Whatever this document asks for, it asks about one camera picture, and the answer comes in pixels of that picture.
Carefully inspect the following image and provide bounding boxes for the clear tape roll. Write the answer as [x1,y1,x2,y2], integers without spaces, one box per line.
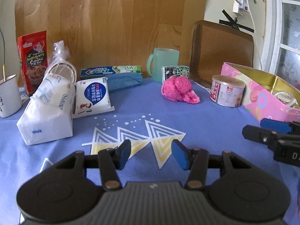
[273,91,299,108]

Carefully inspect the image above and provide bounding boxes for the small white wet wipes pack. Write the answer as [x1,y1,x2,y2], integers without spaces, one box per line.
[73,77,115,118]

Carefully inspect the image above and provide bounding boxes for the pink fluffy cloth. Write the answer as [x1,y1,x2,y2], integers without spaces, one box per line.
[161,76,200,104]

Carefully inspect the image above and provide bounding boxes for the blue pouch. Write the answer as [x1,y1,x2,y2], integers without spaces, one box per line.
[107,73,143,93]

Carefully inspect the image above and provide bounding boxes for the small patterned tissue pack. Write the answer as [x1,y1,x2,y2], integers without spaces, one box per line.
[161,65,190,83]

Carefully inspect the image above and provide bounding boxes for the pink macaron tin box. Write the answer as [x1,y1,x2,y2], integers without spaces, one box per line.
[221,62,299,121]

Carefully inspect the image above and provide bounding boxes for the white tin can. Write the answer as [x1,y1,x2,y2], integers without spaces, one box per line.
[210,75,246,108]

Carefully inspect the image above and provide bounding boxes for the blue patterned tablecloth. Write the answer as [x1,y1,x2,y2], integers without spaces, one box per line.
[1,79,299,224]

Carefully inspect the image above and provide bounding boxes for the large white tissue pack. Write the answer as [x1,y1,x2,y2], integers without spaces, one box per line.
[17,73,75,146]

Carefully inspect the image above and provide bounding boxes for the green toothpaste box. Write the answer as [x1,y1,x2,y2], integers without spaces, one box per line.
[80,66,142,80]

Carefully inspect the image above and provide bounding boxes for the brown woven tray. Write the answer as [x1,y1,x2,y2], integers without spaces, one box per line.
[189,20,254,87]

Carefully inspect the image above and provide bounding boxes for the plastic cups in bag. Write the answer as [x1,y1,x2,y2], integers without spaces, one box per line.
[45,40,77,84]

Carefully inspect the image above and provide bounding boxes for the green frosted mug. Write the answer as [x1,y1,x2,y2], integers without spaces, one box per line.
[146,48,179,83]

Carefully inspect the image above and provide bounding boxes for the white enamel mug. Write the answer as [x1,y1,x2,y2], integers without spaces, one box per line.
[0,75,22,118]

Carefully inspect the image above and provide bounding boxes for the white power strip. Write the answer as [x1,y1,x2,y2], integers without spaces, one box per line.
[230,0,250,15]

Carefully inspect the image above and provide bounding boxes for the red snack box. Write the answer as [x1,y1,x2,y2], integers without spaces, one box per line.
[17,31,48,95]

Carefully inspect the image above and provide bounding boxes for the white power cable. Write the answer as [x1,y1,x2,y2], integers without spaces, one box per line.
[243,0,263,71]

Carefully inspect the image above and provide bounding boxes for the gold spoon handle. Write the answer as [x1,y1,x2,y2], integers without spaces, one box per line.
[3,64,7,82]

